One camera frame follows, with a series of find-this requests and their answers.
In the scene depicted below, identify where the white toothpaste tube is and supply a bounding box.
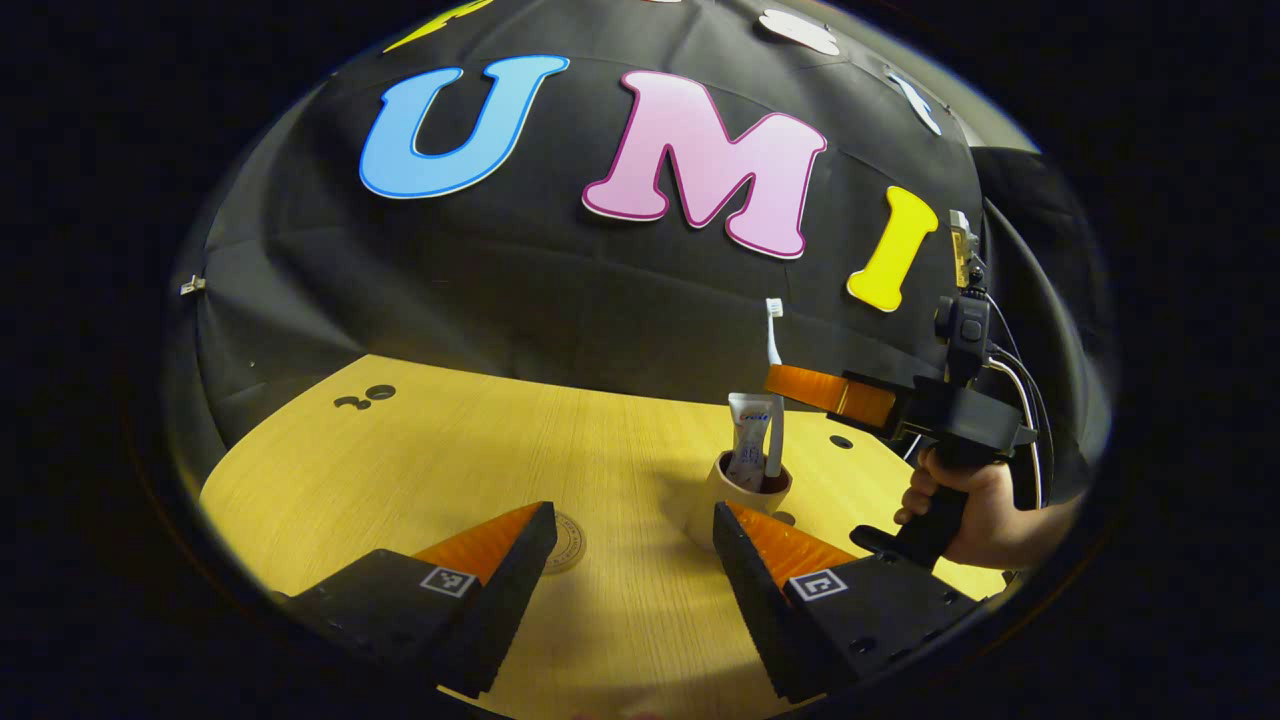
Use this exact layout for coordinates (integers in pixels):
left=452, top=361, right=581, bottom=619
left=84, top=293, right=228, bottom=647
left=726, top=391, right=780, bottom=493

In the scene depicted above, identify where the light blue toothbrush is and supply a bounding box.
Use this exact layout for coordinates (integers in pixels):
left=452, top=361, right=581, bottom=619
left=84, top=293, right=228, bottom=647
left=764, top=296, right=787, bottom=479

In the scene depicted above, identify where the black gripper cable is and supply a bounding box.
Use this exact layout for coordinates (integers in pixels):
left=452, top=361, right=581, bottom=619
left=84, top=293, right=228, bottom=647
left=984, top=288, right=1053, bottom=513

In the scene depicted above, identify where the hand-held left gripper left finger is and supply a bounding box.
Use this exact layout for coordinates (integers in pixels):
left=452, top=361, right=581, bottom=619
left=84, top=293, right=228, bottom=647
left=283, top=501, right=559, bottom=700

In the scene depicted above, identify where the beige cup with handle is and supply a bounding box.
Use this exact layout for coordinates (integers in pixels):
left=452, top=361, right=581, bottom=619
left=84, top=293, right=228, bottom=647
left=688, top=450, right=795, bottom=551

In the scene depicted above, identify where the black backdrop cloth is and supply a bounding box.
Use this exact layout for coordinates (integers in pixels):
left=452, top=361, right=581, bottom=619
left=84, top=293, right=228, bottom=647
left=165, top=0, right=1116, bottom=481

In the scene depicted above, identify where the round wooden coaster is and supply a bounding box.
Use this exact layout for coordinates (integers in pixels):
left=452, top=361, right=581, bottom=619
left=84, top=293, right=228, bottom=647
left=544, top=511, right=587, bottom=575

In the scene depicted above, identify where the wooden desktop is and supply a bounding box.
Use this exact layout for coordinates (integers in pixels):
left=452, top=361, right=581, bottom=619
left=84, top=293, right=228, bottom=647
left=198, top=353, right=1011, bottom=719

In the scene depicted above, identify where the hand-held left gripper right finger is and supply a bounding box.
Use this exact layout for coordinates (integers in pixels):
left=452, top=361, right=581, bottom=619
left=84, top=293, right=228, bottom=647
left=711, top=501, right=986, bottom=703

